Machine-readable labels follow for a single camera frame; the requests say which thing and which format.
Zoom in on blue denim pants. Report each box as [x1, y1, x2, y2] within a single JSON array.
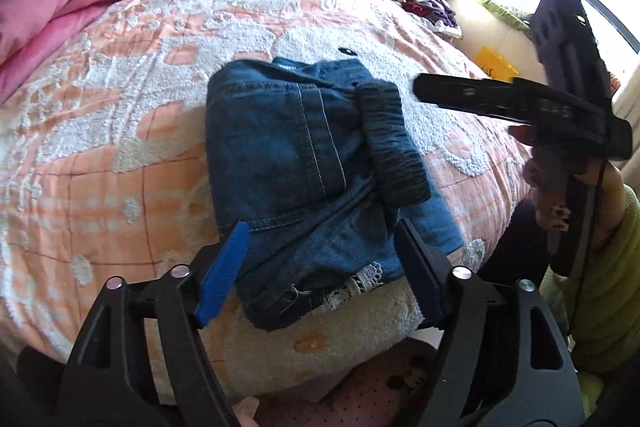
[[205, 57, 463, 332]]

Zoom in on green sleeve forearm right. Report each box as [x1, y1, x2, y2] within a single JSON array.
[[540, 186, 639, 415]]

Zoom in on right hand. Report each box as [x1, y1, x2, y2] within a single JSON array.
[[508, 123, 626, 253]]

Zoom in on yellow paper bag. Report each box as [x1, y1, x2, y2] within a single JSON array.
[[474, 46, 518, 82]]

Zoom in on peach white patterned bedspread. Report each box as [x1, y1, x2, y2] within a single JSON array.
[[0, 0, 534, 403]]

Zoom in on purple clothes pile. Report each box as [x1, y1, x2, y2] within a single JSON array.
[[401, 0, 462, 39]]

